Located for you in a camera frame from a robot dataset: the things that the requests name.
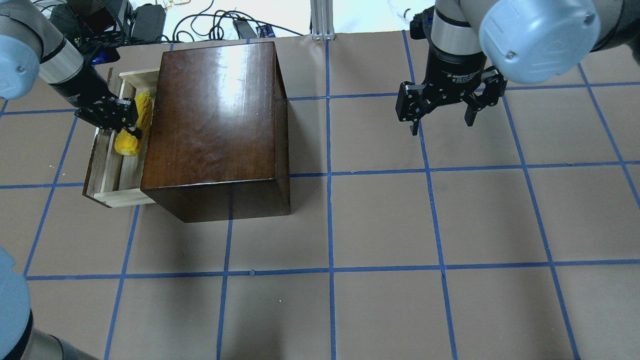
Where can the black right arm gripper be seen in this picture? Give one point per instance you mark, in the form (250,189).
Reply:
(456,71)

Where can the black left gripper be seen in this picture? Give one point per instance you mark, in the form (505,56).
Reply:
(81,89)

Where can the light wood drawer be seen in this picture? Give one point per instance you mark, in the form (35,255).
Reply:
(114,180)

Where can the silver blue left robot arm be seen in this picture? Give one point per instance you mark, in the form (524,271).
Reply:
(32,47)

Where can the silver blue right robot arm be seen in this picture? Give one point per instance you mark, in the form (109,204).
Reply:
(475,47)

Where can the dark wooden drawer cabinet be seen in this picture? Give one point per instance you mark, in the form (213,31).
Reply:
(218,147)

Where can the black electronics box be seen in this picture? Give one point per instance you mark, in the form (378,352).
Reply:
(78,20)

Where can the black power adapter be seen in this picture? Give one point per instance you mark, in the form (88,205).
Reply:
(244,29)

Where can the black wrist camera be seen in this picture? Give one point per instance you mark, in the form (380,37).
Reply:
(102,48)

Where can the aluminium frame post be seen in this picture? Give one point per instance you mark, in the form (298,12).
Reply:
(322,20)

